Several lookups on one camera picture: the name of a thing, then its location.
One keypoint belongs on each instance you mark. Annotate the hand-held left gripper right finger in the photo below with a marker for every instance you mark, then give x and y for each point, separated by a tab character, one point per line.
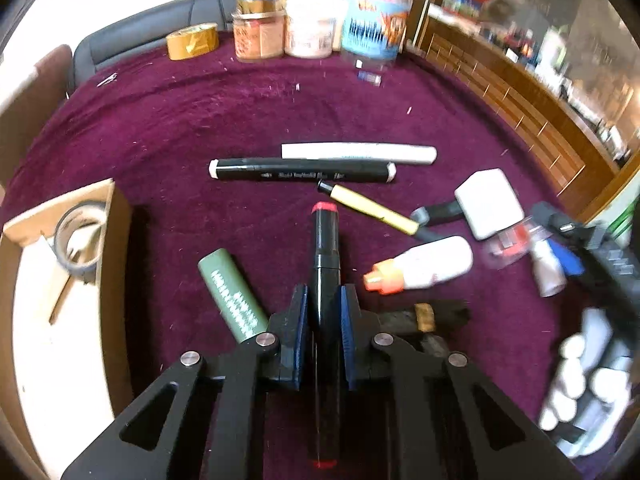
350	337

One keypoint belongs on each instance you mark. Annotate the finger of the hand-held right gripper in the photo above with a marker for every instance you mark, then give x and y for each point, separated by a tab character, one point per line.
562	225
567	260

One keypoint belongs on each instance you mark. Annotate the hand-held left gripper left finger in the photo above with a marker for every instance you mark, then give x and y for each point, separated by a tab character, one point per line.
300	332

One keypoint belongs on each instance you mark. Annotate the small white bottle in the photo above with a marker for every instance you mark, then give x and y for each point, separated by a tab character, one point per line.
547	277

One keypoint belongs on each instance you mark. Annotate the white square charger with prongs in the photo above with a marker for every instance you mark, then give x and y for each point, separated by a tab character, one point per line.
489	202

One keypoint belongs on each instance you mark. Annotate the green lighter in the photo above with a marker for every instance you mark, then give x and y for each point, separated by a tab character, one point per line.
227	290

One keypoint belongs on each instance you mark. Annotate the black marker with red cap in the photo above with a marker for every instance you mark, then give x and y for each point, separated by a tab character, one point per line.
325	250

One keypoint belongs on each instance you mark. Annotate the black lighter with gold band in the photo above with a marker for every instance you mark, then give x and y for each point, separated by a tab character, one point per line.
450	312

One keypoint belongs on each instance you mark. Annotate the white glue bottle orange cap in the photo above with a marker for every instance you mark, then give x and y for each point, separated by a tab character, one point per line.
435	262

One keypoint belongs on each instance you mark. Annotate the yellow pen with black tip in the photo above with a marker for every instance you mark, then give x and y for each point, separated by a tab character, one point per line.
370	207

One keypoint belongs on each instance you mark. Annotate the cardboard box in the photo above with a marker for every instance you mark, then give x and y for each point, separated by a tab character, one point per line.
116	285

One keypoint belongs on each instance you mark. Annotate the person's right hand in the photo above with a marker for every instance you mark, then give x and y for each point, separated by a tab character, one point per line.
570	375

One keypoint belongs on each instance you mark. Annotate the green white package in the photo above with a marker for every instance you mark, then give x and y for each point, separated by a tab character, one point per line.
622	220

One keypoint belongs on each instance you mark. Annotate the wooden drawer cabinet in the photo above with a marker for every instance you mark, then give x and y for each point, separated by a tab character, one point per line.
500	85

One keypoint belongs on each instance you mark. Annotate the black marker with white ends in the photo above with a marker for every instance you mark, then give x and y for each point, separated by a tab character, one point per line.
300	170

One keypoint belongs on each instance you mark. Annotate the purple tablecloth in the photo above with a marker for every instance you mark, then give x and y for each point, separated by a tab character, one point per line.
200	120

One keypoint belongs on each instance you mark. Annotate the small clear plastic piece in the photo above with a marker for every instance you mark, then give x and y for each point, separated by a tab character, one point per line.
370	78

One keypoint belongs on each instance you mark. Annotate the black tape roll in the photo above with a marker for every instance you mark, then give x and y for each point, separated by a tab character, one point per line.
62	255

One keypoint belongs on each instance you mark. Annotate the blue label snack jar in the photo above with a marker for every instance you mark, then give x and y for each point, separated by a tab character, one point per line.
372	30

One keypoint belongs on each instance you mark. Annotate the orange label jar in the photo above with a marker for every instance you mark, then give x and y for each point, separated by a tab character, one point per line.
259	35

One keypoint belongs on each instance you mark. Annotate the white plastic jar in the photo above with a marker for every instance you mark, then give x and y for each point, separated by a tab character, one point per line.
310	30

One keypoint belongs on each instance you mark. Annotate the yellow tape roll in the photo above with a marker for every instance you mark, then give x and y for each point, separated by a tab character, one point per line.
192	42

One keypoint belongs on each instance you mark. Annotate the metal nail clipper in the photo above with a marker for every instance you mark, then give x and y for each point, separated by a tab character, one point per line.
108	79

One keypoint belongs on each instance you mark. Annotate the black leather sofa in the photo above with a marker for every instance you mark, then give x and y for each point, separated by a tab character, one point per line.
140	25

